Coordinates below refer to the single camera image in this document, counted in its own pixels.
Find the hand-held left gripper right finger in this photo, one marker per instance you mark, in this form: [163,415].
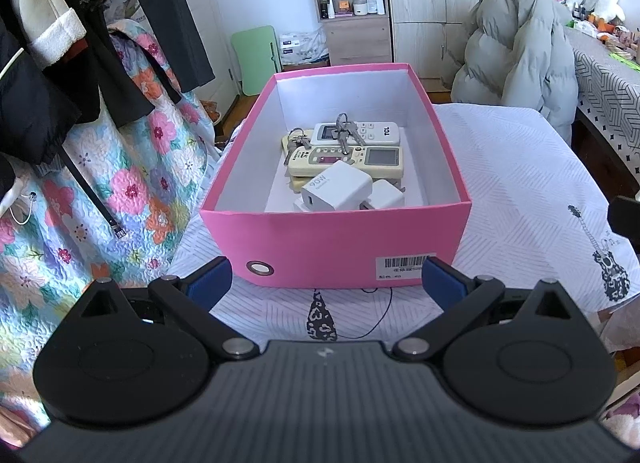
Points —
[442,279]

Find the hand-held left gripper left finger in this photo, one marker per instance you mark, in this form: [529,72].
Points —
[212,279]

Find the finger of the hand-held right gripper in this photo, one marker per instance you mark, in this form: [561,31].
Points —
[626,217]

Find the small white charger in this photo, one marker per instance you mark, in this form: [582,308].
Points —
[387,195]

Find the pink cardboard box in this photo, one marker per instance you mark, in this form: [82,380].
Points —
[325,243]

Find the large white charger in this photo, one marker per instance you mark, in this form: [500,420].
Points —
[340,187]

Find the pale remote with screen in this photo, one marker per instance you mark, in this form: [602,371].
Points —
[355,159]

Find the white remote control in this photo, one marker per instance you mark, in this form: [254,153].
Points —
[377,132]

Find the bunch of silver keys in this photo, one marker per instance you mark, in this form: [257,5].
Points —
[342,137]

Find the printed white blanket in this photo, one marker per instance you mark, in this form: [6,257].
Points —
[525,183]

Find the floral quilt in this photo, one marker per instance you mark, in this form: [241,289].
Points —
[125,203]

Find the table with patterned cloth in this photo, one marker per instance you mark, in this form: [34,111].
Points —
[605,83]

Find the grey puffer jacket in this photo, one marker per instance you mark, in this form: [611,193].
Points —
[520,53]

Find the white door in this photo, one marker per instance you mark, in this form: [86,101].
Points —
[215,33]

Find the white blue tissue package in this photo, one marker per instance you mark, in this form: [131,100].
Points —
[302,48]

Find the black hanging jacket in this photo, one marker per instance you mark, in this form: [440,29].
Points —
[30,108]

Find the dark grey hanging garment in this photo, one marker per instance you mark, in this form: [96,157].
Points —
[170,18]

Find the wooden shelf unit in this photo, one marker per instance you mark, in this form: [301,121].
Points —
[350,28]

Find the light wooden wardrobe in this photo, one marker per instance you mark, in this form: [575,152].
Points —
[450,8]

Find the white jar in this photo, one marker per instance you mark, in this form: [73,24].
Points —
[360,7]

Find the cream coat with fleece cuff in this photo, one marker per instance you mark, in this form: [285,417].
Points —
[35,8]

